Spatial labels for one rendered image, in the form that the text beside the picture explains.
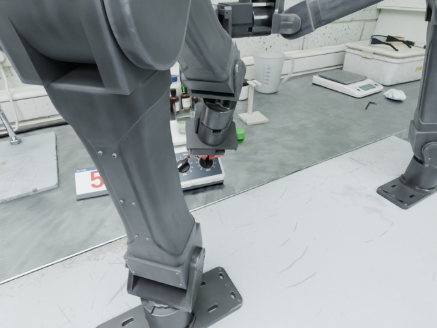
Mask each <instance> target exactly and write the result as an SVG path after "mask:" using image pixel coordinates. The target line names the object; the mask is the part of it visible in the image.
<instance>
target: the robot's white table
mask: <svg viewBox="0 0 437 328"><path fill-rule="evenodd" d="M413 155H414V153H413V150H412V147H411V144H410V143H409V142H407V141H405V140H402V139H400V138H398V137H396V136H394V135H392V136H391V137H387V138H385V139H383V140H380V141H377V142H375V143H372V144H369V145H367V146H364V147H361V148H359V149H356V150H353V151H351V152H348V153H346V154H343V155H341V156H338V157H335V158H332V159H329V160H328V161H324V162H322V163H319V164H317V165H314V166H312V167H309V168H307V169H304V170H301V171H298V172H296V173H293V174H290V175H288V176H285V177H283V178H280V179H277V180H275V181H273V182H269V183H267V184H264V185H261V186H259V187H256V188H254V189H251V190H249V191H246V192H244V193H241V194H238V195H236V196H233V197H230V198H227V199H225V200H222V201H220V202H217V203H214V204H212V205H209V206H206V207H204V208H201V209H199V210H196V211H194V212H191V214H192V215H193V217H194V219H195V222H198V223H200V226H201V231H202V240H203V245H202V247H204V248H205V260H204V268H203V273H205V272H207V271H209V270H211V269H213V268H215V267H218V266H220V267H223V268H224V269H225V271H226V272H227V274H228V276H229V277H230V278H231V280H232V282H233V283H234V285H235V287H236V288H237V290H238V292H239V293H240V294H241V297H242V298H243V303H242V307H241V308H240V309H239V310H236V311H235V312H233V313H232V314H230V315H228V316H226V317H225V318H223V319H221V320H220V321H218V322H217V323H214V324H213V325H211V326H210V327H208V328H437V192H436V193H435V194H433V195H431V196H430V197H428V198H426V199H425V200H422V201H421V202H419V203H418V204H416V205H415V206H412V207H411V208H409V209H407V210H403V209H401V208H399V207H398V206H396V205H395V204H393V203H391V202H390V201H388V200H386V199H385V198H384V197H382V196H380V195H379V194H377V192H376V190H377V188H378V187H380V186H382V185H384V184H386V183H388V182H390V181H392V180H394V179H396V178H398V177H400V176H401V174H404V172H405V170H406V168H407V166H408V164H409V162H410V160H411V159H412V157H413ZM126 242H127V237H126V238H122V239H119V240H118V241H114V242H112V243H109V244H107V245H104V246H102V247H99V248H97V249H94V250H91V251H88V252H86V253H83V254H80V255H78V256H75V257H73V258H70V259H67V260H65V261H63V262H59V263H58V264H54V265H52V266H49V267H46V268H44V269H41V270H39V271H36V272H34V273H31V274H28V275H26V276H23V277H20V278H18V279H15V280H12V281H10V282H7V283H4V284H2V285H0V328H96V327H97V326H98V325H100V324H102V323H104V322H106V321H108V320H110V319H112V318H114V317H116V316H118V315H120V314H122V313H124V312H126V311H128V310H131V309H132V308H135V307H137V306H139V305H141V304H142V303H141V301H140V297H137V296H134V295H131V294H128V293H127V290H126V289H127V278H128V272H129V269H128V268H126V267H125V266H126V262H125V260H124V258H123V256H124V255H125V253H126V251H127V244H126Z"/></svg>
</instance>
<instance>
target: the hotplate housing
mask: <svg viewBox="0 0 437 328"><path fill-rule="evenodd" d="M174 151H175V153H180V152H187V149H186V144H181V145H176V146H174ZM218 160H219V163H220V167H221V169H222V174H218V175H214V176H208V177H204V178H198V179H194V180H188V181H184V182H181V187H182V191H184V190H188V189H193V188H197V187H203V186H207V185H213V184H219V183H222V182H224V178H225V172H224V169H223V166H222V162H221V160H220V157H218Z"/></svg>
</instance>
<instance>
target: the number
mask: <svg viewBox="0 0 437 328"><path fill-rule="evenodd" d="M76 177H77V190H78V192H80V191H87V190H91V189H98V188H102V187H105V185H104V183H103V181H102V179H101V177H100V175H99V173H98V171H97V170H93V171H85V172H77V173H76Z"/></svg>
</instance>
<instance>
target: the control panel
mask: <svg viewBox="0 0 437 328"><path fill-rule="evenodd" d="M175 155H176V161H179V160H181V159H185V158H187V156H190V158H189V159H188V162H189V165H190V167H189V170H188V171H187V172H179V177H180V181H181V182H184V181H188V180H194V179H198V178H204V177H208V176H214V175H218V174H222V169H221V167H220V163H219V159H218V158H214V159H212V160H213V164H212V166H211V167H210V168H203V167H202V166H201V165H200V158H201V157H199V156H198V157H195V155H191V154H190V151H187V152H180V153H175Z"/></svg>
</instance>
